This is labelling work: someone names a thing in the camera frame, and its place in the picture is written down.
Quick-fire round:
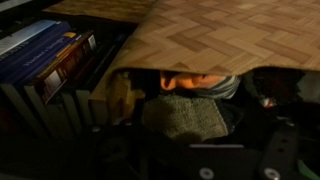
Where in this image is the orange sock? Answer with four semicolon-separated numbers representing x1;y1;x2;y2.
159;70;228;92

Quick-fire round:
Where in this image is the wooden parquet table top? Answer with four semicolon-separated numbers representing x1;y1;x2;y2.
88;0;320;126

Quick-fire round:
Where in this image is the black fuzzy sock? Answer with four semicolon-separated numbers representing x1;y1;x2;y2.
249;68;305;105

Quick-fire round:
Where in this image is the small white cloth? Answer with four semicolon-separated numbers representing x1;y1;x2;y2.
295;70;320;103

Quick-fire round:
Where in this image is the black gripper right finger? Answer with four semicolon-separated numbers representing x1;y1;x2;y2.
113;116;168;180

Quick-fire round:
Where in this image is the navy book with title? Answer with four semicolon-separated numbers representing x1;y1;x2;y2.
0;22;74;86

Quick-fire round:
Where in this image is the dark grey sock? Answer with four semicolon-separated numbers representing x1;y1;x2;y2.
216;99;246;133

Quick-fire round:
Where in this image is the row of books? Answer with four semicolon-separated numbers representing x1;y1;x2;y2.
0;0;141;141

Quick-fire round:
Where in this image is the grey striped sock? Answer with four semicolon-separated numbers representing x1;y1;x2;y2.
195;75;242;100

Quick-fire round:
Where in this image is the light blue white book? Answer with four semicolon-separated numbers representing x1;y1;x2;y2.
0;19;59;57

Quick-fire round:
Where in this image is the red white patterned sock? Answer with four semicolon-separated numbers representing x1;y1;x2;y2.
259;95;278;110

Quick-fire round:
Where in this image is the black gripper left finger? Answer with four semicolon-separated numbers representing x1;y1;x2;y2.
59;125;108;180

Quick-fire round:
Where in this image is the black book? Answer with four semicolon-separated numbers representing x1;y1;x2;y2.
76;33;128;92

